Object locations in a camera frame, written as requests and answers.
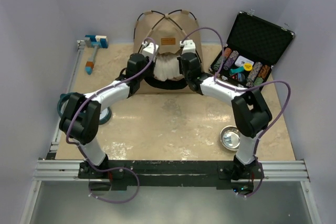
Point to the white pillow cushion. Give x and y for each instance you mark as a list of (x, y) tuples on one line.
[(167, 68)]

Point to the black poker chip case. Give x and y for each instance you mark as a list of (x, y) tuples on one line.
[(256, 39)]

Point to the tan black pet tent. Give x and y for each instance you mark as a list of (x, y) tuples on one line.
[(167, 30)]

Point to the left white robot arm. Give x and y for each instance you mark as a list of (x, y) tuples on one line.
[(80, 119)]

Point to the teal ribbon tag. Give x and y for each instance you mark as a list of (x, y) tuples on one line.
[(237, 70)]

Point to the steel pet bowl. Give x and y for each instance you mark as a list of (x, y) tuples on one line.
[(230, 138)]

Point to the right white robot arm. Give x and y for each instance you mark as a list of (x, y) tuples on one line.
[(251, 113)]

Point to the yellow dealer button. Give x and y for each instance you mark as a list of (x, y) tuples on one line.
[(248, 66)]

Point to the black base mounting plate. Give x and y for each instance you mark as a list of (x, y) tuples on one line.
[(223, 175)]

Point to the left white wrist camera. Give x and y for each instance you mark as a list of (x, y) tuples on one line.
[(149, 49)]

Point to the teal pet bowl holder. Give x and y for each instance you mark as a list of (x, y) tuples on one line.
[(104, 117)]

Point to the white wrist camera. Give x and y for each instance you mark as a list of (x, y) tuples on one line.
[(149, 49), (187, 46)]

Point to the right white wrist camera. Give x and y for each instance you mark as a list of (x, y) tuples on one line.
[(187, 46)]

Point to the white card deck box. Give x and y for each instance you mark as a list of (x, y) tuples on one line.
[(241, 60)]

